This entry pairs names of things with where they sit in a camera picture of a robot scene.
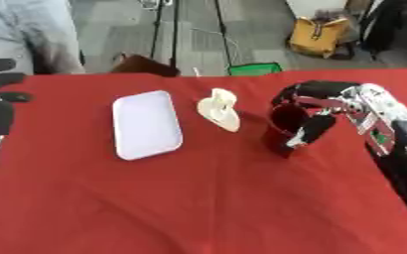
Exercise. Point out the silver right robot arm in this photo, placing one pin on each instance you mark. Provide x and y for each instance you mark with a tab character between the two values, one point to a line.
386	122

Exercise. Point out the dark red cup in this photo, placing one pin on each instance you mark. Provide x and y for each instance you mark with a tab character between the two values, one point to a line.
283	127

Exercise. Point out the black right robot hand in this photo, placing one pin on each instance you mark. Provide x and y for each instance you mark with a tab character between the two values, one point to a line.
317	127

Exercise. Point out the yellow backpack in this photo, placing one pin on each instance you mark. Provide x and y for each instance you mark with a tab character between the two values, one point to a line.
317	36

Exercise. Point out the cream crumpled paper piece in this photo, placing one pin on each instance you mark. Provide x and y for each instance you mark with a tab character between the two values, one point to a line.
221	110

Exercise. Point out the green bag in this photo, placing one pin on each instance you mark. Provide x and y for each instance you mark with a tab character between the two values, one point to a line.
255	69

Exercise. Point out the black tripod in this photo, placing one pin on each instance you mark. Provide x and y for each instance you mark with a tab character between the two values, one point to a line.
175	31

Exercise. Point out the person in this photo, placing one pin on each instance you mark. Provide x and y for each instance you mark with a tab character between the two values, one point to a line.
30	36

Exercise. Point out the white rectangular tray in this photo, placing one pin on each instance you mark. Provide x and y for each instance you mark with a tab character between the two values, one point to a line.
146	125

